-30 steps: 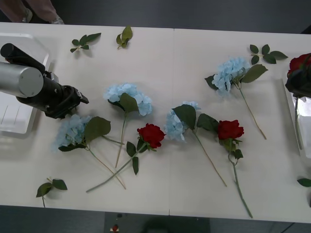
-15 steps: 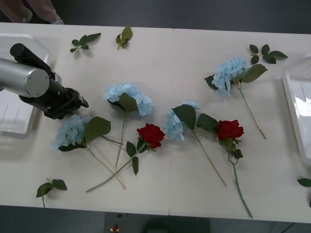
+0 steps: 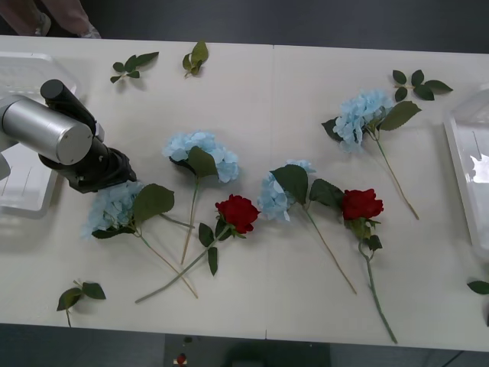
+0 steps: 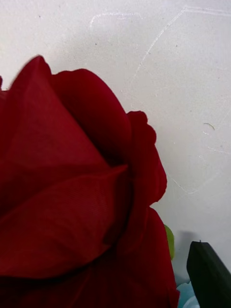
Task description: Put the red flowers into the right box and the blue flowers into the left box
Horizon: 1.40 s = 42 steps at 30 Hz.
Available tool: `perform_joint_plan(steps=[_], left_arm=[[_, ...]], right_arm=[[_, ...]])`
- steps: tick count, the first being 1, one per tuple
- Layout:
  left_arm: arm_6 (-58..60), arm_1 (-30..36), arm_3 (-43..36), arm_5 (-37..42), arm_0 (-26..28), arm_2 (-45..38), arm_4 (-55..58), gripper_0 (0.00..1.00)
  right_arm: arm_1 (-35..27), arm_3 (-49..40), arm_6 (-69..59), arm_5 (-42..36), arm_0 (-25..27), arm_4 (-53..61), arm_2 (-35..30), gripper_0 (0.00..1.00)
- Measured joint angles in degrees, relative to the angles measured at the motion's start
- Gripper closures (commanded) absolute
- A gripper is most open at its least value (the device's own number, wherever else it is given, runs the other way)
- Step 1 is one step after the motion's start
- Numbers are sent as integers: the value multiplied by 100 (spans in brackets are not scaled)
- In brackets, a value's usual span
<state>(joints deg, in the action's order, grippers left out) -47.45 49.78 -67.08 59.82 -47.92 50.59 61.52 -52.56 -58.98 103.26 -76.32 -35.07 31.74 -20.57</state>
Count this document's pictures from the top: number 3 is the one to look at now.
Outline pale blue artificial flower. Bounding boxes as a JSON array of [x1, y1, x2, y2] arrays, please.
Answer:
[[161, 130, 241, 265], [80, 179, 199, 300], [257, 159, 358, 296], [321, 88, 423, 221]]

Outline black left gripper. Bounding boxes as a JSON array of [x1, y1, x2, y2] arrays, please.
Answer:
[[107, 147, 138, 190]]

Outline red artificial rose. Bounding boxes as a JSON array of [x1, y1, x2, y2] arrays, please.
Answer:
[[134, 193, 262, 305], [340, 188, 400, 345]]

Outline shallow white box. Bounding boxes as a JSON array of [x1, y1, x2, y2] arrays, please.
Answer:
[[0, 51, 83, 219], [442, 86, 489, 265]]

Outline loose green leaf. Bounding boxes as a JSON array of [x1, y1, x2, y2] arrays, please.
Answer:
[[466, 280, 489, 296]]

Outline person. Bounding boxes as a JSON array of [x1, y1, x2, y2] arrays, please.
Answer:
[[0, 0, 102, 40]]

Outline loose green leaf twig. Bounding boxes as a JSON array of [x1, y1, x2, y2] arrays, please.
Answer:
[[391, 69, 455, 102], [109, 51, 160, 85], [56, 279, 107, 328], [181, 39, 209, 80]]

